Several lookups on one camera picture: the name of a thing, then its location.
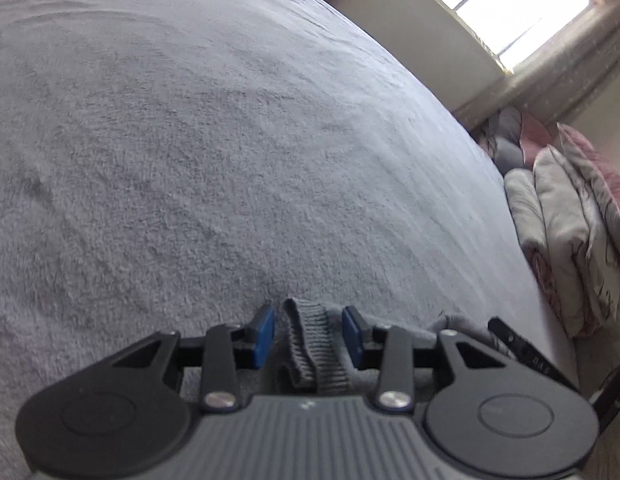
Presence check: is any window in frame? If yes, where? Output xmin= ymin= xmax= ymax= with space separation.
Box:
xmin=390 ymin=0 xmax=603 ymax=73

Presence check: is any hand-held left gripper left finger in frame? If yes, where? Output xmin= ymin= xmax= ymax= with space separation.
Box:
xmin=112 ymin=302 xmax=276 ymax=411

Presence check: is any grey cat-print sweater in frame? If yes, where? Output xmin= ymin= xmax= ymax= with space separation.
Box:
xmin=272 ymin=299 xmax=496 ymax=396

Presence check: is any bed with grey sheet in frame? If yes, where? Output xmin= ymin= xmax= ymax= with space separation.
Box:
xmin=0 ymin=0 xmax=586 ymax=480

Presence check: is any grey folded bedding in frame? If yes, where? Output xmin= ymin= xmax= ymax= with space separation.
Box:
xmin=477 ymin=107 xmax=546 ymax=168

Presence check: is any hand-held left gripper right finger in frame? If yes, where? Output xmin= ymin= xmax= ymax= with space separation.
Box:
xmin=342 ymin=305 xmax=531 ymax=412

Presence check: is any pink pillow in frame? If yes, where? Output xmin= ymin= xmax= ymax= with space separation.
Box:
xmin=557 ymin=122 xmax=620 ymax=276

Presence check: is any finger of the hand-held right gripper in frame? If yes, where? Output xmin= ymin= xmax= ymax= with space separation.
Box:
xmin=487 ymin=316 xmax=580 ymax=390
xmin=592 ymin=365 xmax=620 ymax=428

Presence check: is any folded white floral duvet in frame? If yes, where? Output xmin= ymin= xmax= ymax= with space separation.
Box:
xmin=505 ymin=147 xmax=620 ymax=338

